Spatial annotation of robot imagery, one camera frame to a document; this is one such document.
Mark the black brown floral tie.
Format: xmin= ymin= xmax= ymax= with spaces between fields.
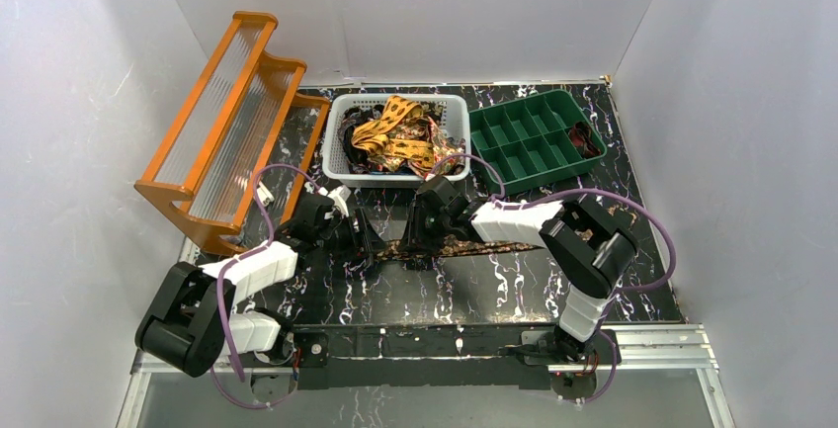
xmin=374 ymin=237 xmax=539 ymax=262

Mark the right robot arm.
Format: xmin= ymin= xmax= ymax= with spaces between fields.
xmin=397 ymin=176 xmax=638 ymax=362

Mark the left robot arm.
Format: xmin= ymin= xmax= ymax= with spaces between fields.
xmin=134 ymin=192 xmax=385 ymax=378

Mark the flamingo patterned tie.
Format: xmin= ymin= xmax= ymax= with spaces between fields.
xmin=415 ymin=119 xmax=464 ymax=176

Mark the orange wooden rack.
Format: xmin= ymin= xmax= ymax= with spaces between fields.
xmin=134 ymin=11 xmax=330 ymax=256

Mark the yellow patterned tie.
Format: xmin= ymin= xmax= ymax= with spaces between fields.
xmin=350 ymin=95 xmax=439 ymax=174

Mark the white plastic basket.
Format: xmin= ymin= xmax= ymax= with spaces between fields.
xmin=320 ymin=92 xmax=472 ymax=189

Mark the green compartment tray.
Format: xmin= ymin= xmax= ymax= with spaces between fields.
xmin=469 ymin=90 xmax=607 ymax=196

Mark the rolled dark red tie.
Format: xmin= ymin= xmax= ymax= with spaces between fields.
xmin=567 ymin=122 xmax=602 ymax=159

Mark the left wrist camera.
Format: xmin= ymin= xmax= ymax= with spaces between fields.
xmin=317 ymin=185 xmax=352 ymax=217

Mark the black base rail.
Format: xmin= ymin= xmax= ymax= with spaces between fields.
xmin=288 ymin=323 xmax=577 ymax=392

